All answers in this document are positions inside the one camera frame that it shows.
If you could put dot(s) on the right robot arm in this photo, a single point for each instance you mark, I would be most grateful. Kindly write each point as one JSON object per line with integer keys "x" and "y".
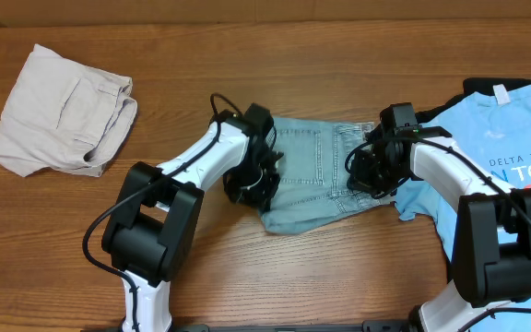
{"x": 491, "y": 261}

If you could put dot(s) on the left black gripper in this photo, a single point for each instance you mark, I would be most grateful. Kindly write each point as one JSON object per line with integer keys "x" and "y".
{"x": 256, "y": 187}

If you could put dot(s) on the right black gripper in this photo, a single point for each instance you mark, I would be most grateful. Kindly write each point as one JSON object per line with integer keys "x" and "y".
{"x": 369, "y": 174}

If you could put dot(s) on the folded beige shorts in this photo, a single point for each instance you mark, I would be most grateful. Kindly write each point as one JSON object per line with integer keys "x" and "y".
{"x": 65, "y": 116}

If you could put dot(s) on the black garment under pile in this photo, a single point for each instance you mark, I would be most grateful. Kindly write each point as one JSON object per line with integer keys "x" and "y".
{"x": 481, "y": 85}

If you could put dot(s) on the light blue denim shorts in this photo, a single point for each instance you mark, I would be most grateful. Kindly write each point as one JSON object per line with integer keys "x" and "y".
{"x": 313, "y": 188}

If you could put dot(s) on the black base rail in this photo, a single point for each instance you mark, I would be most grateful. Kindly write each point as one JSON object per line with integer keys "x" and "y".
{"x": 284, "y": 328}

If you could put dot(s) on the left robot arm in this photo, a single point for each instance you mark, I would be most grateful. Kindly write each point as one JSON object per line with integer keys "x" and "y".
{"x": 152, "y": 224}

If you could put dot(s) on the light blue printed t-shirt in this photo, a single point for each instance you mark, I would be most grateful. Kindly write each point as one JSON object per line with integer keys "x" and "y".
{"x": 495, "y": 132}

